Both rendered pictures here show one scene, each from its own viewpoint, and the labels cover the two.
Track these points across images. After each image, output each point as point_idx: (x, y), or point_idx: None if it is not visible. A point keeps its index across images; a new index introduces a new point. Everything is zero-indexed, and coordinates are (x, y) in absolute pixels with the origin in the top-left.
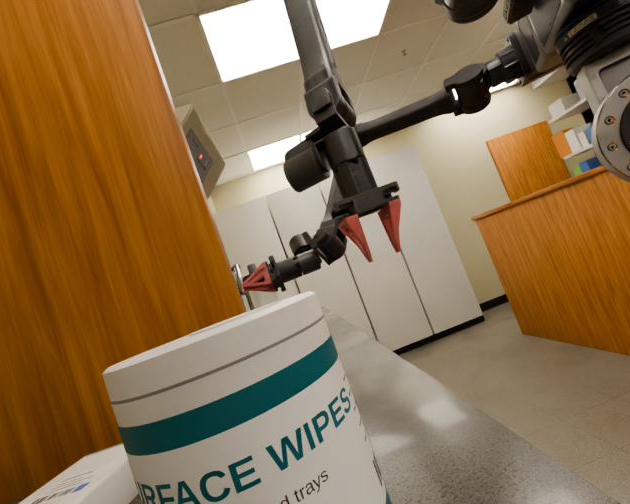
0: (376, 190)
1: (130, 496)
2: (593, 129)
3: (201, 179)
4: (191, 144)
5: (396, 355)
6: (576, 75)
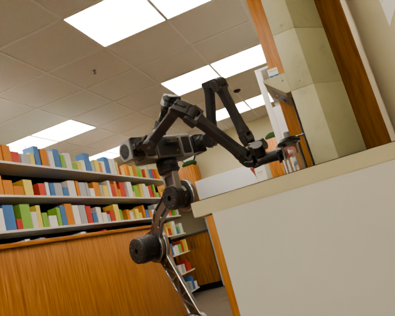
0: None
1: None
2: (192, 185)
3: (281, 96)
4: (279, 98)
5: None
6: (172, 170)
